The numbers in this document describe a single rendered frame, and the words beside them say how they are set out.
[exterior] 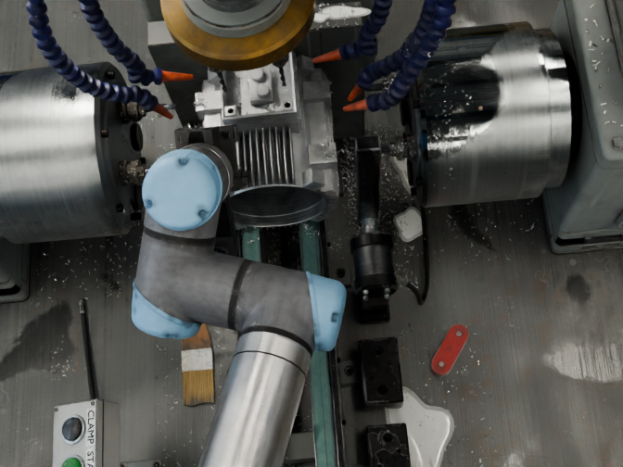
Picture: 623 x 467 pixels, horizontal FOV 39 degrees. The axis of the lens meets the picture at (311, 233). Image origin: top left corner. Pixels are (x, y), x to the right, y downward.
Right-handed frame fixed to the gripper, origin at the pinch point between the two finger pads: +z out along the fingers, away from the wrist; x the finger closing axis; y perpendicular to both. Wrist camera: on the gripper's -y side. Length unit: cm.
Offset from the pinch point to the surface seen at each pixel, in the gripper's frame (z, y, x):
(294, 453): 3.6, -42.8, -5.4
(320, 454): -3.3, -40.1, -9.6
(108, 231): 2.5, -6.8, 17.3
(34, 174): -4.0, 2.6, 24.4
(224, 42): -18.5, 16.7, -4.2
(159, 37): 4.9, 19.2, 7.2
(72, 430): -14.9, -29.1, 20.6
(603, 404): 10, -41, -53
